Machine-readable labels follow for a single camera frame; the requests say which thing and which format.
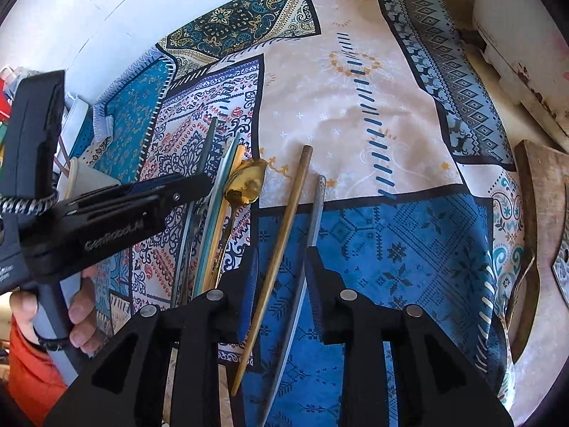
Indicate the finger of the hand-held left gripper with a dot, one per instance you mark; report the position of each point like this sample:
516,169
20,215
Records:
169,181
178,196

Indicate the red white package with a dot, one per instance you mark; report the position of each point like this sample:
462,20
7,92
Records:
4,104

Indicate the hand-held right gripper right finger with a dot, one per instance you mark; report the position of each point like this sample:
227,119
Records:
314,296

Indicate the grey metal chopstick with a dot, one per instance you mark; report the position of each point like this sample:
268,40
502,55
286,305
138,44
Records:
306,253

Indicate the white utensil cup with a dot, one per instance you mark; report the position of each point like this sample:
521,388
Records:
84,180

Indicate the patterned blue tablecloth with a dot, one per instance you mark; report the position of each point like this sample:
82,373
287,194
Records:
355,98

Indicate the person's left forearm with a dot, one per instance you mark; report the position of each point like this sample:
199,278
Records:
31,378

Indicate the white rice cooker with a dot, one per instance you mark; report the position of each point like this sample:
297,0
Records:
511,31

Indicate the metal fork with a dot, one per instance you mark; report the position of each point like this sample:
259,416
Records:
208,146

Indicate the person's left hand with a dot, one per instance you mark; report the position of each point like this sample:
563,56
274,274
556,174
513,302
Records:
86,311

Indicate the teal chopstick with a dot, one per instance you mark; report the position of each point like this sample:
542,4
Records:
210,249
222,182

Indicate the gold spoon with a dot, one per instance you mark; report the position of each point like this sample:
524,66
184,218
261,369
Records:
244,184

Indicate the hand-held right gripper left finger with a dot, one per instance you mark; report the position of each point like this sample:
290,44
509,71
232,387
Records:
249,296

